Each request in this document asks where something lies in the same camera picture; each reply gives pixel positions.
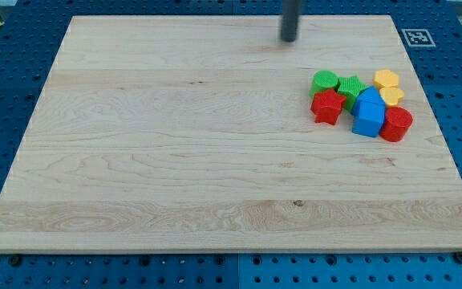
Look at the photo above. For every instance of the grey cylindrical robot arm rod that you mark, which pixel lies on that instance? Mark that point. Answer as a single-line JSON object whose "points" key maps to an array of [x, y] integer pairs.
{"points": [[291, 11]]}

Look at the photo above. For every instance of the light wooden board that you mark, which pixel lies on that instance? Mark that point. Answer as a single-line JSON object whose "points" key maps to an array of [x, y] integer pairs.
{"points": [[193, 134]]}

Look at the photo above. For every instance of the red star block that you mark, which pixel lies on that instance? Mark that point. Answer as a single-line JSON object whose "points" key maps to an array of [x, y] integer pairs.
{"points": [[327, 106]]}

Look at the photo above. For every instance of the green cylinder block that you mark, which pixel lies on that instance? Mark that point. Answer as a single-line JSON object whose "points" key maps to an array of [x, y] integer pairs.
{"points": [[322, 81]]}

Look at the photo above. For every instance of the green star block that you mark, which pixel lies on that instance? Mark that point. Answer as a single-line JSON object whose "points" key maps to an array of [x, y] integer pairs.
{"points": [[350, 87]]}

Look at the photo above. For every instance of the blue house-shaped block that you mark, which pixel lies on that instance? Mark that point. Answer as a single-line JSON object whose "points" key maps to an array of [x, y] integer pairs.
{"points": [[369, 112]]}

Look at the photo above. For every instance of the yellow heart block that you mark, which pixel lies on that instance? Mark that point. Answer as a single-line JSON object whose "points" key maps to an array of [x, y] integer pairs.
{"points": [[392, 97]]}

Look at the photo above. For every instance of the red cylinder block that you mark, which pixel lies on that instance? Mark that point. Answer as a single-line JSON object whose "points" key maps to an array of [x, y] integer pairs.
{"points": [[397, 121]]}

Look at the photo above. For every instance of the yellow hexagon block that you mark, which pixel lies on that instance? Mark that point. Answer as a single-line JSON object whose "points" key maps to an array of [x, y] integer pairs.
{"points": [[385, 79]]}

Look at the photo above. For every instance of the white fiducial marker tag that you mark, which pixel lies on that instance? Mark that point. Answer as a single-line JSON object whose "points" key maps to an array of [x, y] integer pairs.
{"points": [[418, 37]]}

